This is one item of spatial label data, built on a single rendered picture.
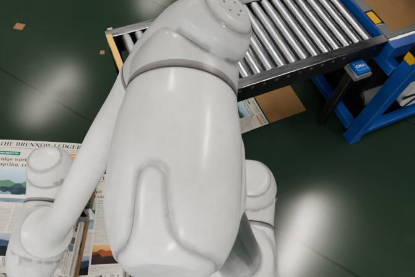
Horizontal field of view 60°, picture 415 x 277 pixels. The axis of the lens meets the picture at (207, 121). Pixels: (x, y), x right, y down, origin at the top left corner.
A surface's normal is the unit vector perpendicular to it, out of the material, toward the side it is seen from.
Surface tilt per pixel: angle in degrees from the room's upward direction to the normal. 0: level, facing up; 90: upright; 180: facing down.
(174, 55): 11
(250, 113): 1
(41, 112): 0
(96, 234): 1
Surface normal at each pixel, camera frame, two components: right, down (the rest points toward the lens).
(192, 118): 0.26, -0.48
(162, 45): -0.39, -0.45
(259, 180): 0.06, -0.61
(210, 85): 0.50, -0.56
